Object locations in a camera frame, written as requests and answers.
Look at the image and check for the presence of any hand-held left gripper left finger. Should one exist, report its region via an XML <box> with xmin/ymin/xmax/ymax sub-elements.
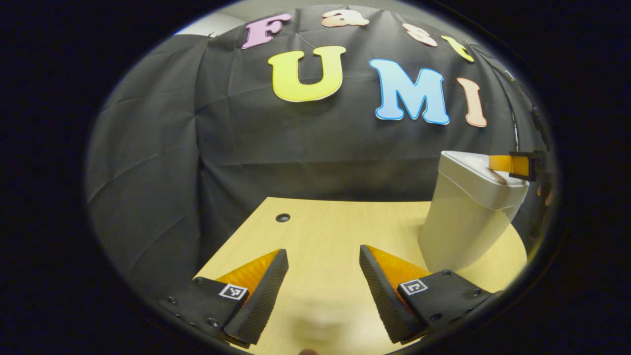
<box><xmin>160</xmin><ymin>248</ymin><xmax>289</xmax><ymax>347</ymax></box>

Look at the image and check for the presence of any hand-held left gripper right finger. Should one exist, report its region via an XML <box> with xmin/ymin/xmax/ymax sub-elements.
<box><xmin>359</xmin><ymin>245</ymin><xmax>493</xmax><ymax>345</ymax></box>

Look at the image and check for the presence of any white desktop garbage bin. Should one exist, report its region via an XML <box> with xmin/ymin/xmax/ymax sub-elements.
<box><xmin>418</xmin><ymin>150</ymin><xmax>529</xmax><ymax>273</ymax></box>

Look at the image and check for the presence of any wooden desktop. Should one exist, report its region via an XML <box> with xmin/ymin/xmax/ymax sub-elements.
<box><xmin>195</xmin><ymin>196</ymin><xmax>528</xmax><ymax>355</ymax></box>

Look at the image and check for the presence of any black backdrop cloth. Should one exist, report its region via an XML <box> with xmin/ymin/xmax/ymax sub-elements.
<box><xmin>84</xmin><ymin>5</ymin><xmax>558</xmax><ymax>296</ymax></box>

